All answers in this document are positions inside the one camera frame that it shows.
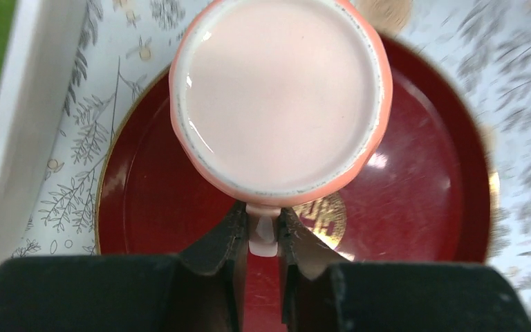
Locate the white rectangular dish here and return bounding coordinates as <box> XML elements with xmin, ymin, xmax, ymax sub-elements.
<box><xmin>0</xmin><ymin>1</ymin><xmax>87</xmax><ymax>264</ymax></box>

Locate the pink mug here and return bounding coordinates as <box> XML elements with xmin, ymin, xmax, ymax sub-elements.
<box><xmin>169</xmin><ymin>1</ymin><xmax>393</xmax><ymax>257</ymax></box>

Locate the floral tablecloth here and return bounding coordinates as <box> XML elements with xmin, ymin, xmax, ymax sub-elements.
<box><xmin>12</xmin><ymin>1</ymin><xmax>531</xmax><ymax>313</ymax></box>

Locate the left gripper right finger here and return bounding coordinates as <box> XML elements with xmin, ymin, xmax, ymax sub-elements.
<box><xmin>278</xmin><ymin>208</ymin><xmax>531</xmax><ymax>331</ymax></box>

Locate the red round tray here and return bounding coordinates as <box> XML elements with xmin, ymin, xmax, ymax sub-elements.
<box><xmin>97</xmin><ymin>39</ymin><xmax>493</xmax><ymax>331</ymax></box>

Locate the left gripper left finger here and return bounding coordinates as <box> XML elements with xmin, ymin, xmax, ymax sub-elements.
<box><xmin>0</xmin><ymin>202</ymin><xmax>248</xmax><ymax>331</ymax></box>

